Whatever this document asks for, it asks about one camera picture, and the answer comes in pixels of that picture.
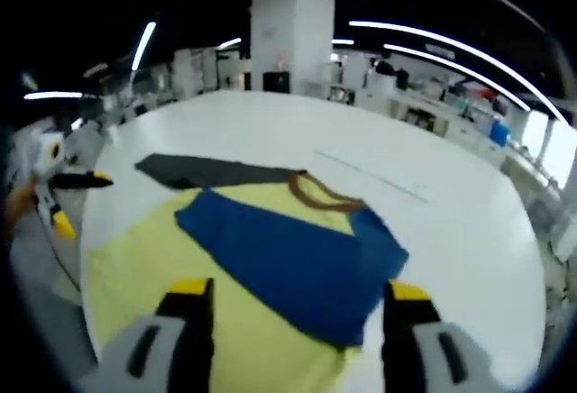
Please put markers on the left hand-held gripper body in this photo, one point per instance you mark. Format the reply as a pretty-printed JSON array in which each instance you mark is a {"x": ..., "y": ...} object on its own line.
[{"x": 47, "y": 158}]

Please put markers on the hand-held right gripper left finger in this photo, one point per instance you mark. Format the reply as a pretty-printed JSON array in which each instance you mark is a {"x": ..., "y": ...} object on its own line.
[{"x": 180, "y": 343}]

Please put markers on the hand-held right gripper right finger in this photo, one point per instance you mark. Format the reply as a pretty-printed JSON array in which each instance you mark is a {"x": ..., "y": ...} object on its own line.
[{"x": 414, "y": 348}]

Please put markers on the yellow blue grey garment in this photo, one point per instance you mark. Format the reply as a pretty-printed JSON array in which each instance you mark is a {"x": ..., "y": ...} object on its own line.
[{"x": 293, "y": 249}]

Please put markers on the person's left hand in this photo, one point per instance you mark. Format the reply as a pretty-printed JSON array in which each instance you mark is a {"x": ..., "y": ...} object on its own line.
[{"x": 21, "y": 206}]

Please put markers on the straight ceiling light strip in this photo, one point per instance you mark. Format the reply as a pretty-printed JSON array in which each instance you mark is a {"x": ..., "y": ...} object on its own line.
[
  {"x": 54, "y": 95},
  {"x": 144, "y": 45}
]

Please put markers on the white cabinets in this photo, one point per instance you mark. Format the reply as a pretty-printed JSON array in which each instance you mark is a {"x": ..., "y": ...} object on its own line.
[{"x": 203, "y": 70}]

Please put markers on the short ceiling light strip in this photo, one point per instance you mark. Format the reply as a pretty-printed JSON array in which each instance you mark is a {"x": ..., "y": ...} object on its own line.
[
  {"x": 230, "y": 42},
  {"x": 342, "y": 42}
]

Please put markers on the black box at pillar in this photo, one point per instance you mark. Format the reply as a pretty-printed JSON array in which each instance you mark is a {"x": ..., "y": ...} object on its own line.
[{"x": 276, "y": 82}]

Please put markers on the blue storage bin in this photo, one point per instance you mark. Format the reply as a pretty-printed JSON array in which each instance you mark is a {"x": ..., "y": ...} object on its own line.
[{"x": 500, "y": 133}]

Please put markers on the white workbench row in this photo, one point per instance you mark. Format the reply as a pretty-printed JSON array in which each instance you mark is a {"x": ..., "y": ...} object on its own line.
[{"x": 428, "y": 113}]

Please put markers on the bright window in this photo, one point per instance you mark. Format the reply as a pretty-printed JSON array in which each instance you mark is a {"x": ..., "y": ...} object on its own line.
[{"x": 554, "y": 149}]

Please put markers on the white square pillar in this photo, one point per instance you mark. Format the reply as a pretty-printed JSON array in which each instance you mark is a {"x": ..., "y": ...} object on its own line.
[{"x": 293, "y": 28}]

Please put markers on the dark equipment on bench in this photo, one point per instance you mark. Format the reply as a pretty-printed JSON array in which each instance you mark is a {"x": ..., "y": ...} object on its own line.
[{"x": 390, "y": 73}]

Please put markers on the long curved ceiling light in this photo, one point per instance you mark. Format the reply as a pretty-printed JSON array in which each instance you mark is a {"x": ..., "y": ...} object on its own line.
[
  {"x": 451, "y": 65},
  {"x": 451, "y": 41}
]

